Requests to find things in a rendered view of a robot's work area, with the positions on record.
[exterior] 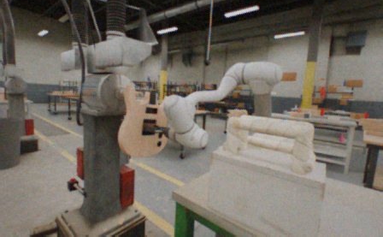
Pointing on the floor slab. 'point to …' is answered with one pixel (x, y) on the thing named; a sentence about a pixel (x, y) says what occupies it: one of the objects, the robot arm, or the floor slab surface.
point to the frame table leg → (185, 224)
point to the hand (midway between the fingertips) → (150, 127)
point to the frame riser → (117, 232)
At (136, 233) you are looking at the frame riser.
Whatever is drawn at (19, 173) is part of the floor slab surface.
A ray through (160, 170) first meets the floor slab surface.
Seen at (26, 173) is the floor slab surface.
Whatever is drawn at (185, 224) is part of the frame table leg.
